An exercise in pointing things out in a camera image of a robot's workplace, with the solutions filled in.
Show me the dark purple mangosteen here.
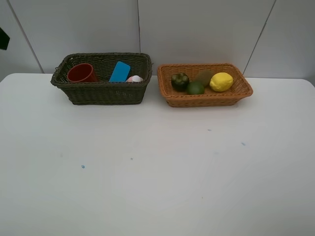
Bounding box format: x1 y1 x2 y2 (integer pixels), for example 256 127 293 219
171 73 190 92

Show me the pink soap bottle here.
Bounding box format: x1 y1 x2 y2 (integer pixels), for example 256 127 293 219
126 75 143 83

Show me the brown kiwi fruit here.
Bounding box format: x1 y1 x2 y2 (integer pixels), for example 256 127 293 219
194 70 213 87

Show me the orange wicker basket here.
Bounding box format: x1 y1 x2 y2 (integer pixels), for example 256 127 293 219
157 63 253 107

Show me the green lime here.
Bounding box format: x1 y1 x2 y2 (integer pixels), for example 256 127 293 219
186 81 205 95

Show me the red plastic cup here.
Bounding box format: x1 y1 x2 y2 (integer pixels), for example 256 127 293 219
67 63 99 83

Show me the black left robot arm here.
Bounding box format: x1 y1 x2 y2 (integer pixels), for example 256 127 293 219
0 28 10 51

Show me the blue board eraser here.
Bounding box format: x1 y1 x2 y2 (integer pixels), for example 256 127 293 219
109 61 130 83

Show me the yellow lemon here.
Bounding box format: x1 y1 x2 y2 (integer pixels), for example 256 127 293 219
209 72 233 92

